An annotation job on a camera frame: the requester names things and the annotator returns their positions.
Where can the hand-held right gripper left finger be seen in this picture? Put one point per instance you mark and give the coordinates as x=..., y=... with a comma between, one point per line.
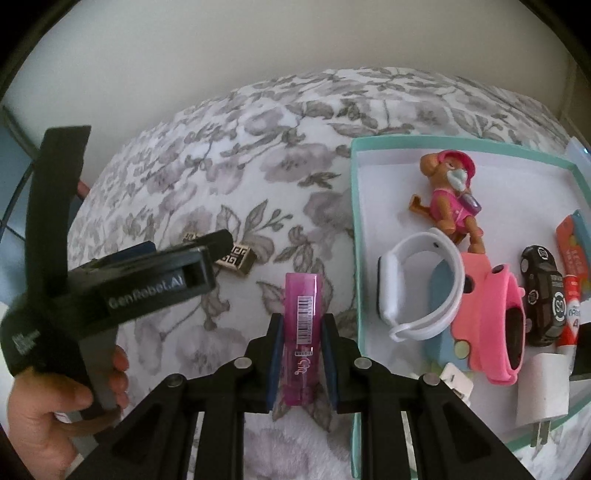
x=274, y=360

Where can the red and white tube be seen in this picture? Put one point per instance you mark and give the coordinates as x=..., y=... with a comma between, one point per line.
x=572, y=314

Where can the person's left hand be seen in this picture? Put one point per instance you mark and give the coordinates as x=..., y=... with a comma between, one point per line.
x=41, y=415

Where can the teal shallow cardboard tray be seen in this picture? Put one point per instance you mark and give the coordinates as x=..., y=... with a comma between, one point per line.
x=397, y=207

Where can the black toy car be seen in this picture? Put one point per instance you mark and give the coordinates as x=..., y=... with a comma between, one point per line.
x=538, y=277

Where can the white power strip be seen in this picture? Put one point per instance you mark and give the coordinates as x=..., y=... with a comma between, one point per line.
x=578, y=152

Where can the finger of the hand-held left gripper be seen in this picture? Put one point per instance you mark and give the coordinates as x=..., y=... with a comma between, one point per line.
x=219, y=240
x=138, y=249

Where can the white wall charger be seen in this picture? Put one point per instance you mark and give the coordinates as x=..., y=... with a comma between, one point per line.
x=542, y=392

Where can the pink lipstick tube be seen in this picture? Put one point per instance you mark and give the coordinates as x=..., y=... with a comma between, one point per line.
x=304, y=323

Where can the white smartwatch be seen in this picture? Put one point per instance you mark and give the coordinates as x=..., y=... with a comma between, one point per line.
x=392, y=286

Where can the toy dog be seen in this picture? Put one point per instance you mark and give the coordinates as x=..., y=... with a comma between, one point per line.
x=450, y=203

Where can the black wall charger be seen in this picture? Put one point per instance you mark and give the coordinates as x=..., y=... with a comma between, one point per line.
x=582, y=364

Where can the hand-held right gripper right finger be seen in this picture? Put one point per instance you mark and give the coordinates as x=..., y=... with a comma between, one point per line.
x=330, y=360

